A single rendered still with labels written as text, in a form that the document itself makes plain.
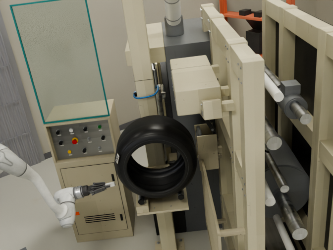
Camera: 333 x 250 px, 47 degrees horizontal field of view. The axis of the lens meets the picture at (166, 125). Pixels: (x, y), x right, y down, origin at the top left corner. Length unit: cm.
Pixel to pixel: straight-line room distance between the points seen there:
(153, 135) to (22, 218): 243
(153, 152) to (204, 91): 100
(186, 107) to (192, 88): 11
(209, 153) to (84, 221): 147
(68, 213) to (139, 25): 134
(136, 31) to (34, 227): 251
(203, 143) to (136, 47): 85
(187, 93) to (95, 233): 214
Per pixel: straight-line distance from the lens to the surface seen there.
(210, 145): 286
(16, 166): 248
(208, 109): 201
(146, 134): 245
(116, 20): 542
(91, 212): 369
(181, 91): 207
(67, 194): 283
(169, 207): 280
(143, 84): 270
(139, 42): 262
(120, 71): 557
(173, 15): 306
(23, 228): 438
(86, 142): 334
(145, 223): 395
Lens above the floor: 254
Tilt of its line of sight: 26 degrees down
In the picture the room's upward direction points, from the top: 7 degrees counter-clockwise
